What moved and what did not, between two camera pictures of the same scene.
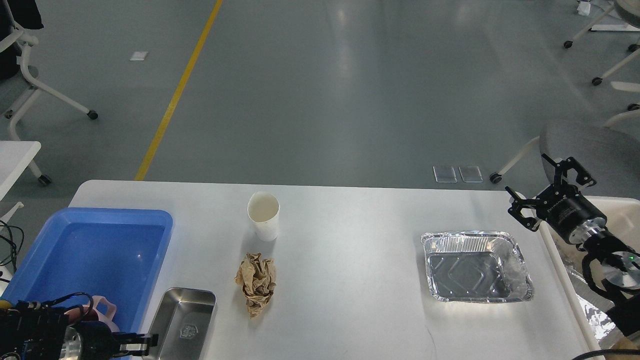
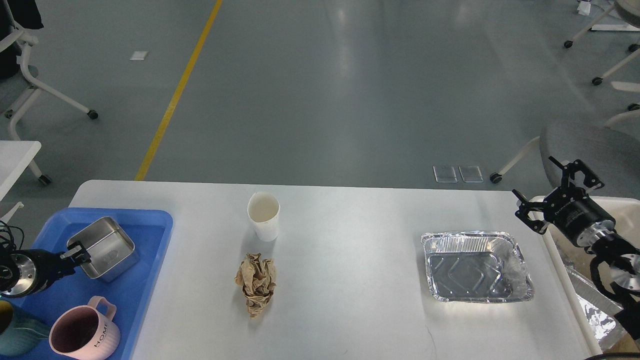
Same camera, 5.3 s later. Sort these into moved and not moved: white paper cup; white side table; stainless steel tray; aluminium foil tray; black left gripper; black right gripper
Moved: black left gripper; stainless steel tray
Not moved: black right gripper; aluminium foil tray; white paper cup; white side table
